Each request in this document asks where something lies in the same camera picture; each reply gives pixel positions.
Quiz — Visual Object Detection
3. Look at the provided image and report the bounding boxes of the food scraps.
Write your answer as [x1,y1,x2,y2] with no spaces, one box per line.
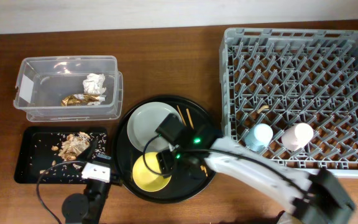
[51,132,91,162]

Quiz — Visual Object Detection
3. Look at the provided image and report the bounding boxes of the yellow bowl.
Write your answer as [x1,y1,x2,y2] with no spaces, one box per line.
[132,152,172,192]

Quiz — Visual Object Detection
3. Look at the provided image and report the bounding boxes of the grey plate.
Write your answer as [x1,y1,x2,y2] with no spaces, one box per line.
[127,102,181,152]

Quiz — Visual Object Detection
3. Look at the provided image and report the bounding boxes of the wooden chopstick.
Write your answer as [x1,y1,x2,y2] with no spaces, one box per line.
[186,108,194,129]
[177,105,186,126]

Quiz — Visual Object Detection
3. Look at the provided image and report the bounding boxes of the gold snack wrapper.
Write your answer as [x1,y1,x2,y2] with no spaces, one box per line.
[61,94,106,106]

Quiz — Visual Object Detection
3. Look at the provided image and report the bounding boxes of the white tissue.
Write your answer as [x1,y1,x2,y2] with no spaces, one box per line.
[83,73,106,95]

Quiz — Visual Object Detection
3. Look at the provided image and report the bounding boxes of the blue cup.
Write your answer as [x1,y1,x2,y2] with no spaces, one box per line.
[244,123,273,152]

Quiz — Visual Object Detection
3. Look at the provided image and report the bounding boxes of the pink cup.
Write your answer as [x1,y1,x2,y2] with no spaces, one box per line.
[281,123,314,151]

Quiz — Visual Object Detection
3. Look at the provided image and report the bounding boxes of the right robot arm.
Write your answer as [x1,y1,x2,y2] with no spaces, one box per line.
[156,124,356,224]

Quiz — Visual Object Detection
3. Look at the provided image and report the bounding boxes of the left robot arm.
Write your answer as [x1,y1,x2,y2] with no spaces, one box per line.
[62,139,122,224]

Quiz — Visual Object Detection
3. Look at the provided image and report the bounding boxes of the small food scrap in rack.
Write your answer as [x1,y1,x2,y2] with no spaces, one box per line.
[257,105,269,114]

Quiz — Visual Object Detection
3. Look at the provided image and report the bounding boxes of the grey dishwasher rack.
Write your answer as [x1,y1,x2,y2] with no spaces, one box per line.
[219,28,358,179]

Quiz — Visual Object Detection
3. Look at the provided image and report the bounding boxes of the round black tray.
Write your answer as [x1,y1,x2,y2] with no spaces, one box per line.
[111,95,217,203]

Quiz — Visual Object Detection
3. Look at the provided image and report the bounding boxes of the black rectangular tray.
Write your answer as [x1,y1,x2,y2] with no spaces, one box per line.
[14,126,108,184]

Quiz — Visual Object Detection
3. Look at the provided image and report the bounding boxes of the clear plastic bin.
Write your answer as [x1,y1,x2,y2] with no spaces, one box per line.
[13,55,123,122]

